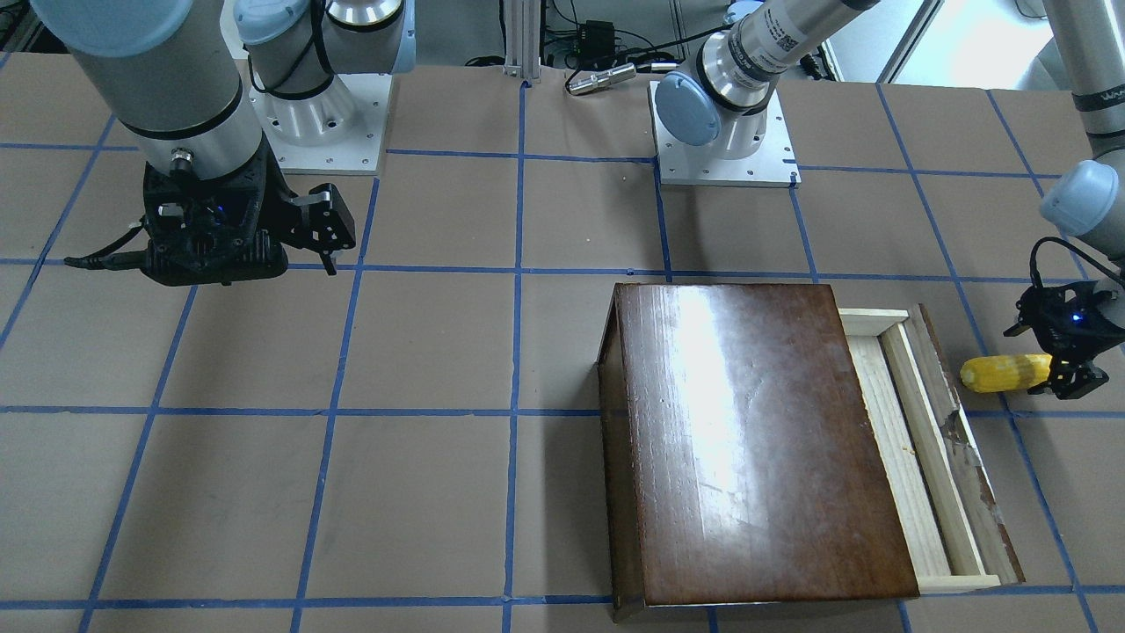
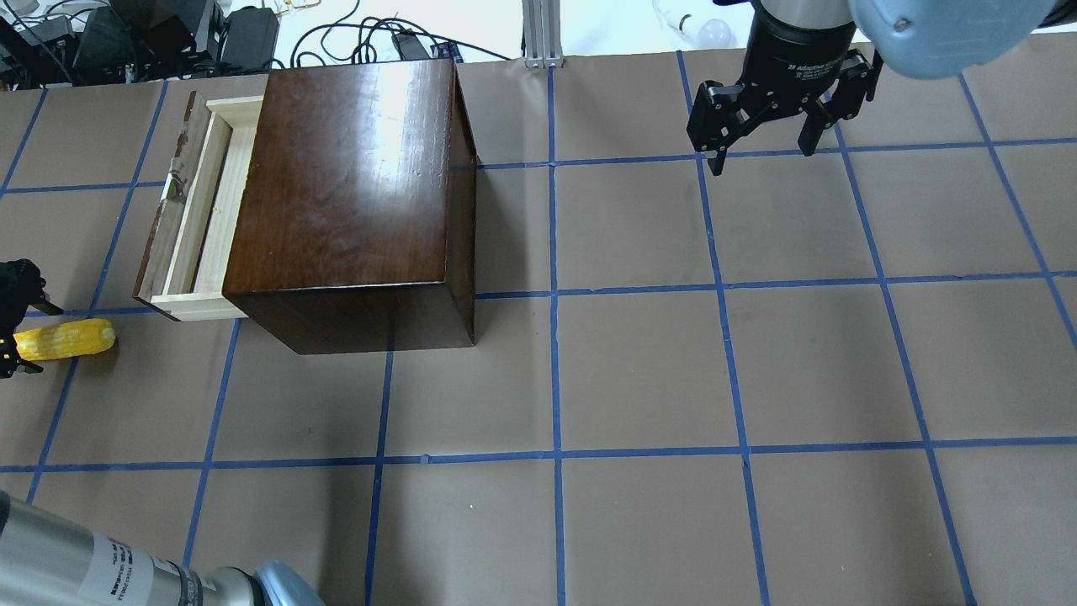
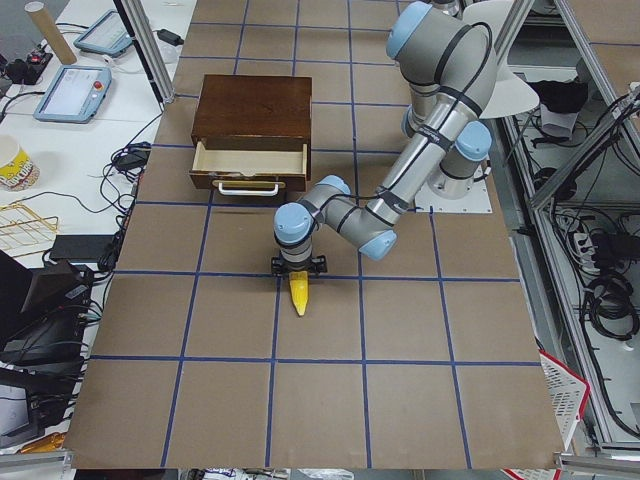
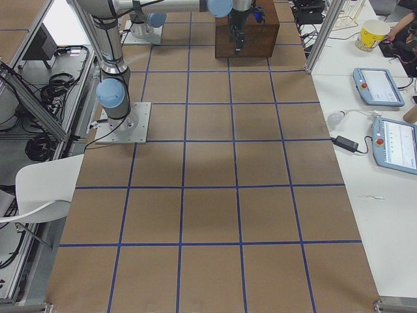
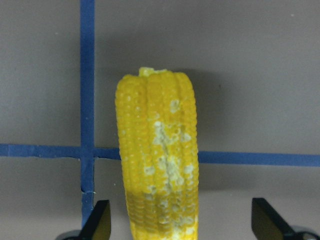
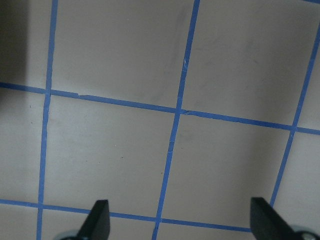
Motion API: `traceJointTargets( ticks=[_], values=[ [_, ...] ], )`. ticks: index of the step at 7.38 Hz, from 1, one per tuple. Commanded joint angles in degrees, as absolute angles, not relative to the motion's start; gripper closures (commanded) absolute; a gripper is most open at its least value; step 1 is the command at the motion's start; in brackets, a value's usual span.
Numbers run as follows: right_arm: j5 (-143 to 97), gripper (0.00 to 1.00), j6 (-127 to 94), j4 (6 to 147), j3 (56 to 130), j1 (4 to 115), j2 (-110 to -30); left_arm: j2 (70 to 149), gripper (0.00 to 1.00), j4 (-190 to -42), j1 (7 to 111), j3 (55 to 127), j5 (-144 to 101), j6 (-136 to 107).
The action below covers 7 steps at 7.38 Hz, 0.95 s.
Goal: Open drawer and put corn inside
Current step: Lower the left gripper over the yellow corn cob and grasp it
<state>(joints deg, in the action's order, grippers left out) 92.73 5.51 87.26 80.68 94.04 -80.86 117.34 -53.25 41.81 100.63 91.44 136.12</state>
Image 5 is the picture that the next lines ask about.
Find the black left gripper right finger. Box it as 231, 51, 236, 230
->
251, 197, 308, 240

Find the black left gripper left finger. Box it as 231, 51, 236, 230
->
78, 200, 112, 240

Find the yellow corn cob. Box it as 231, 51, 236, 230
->
115, 67, 199, 240

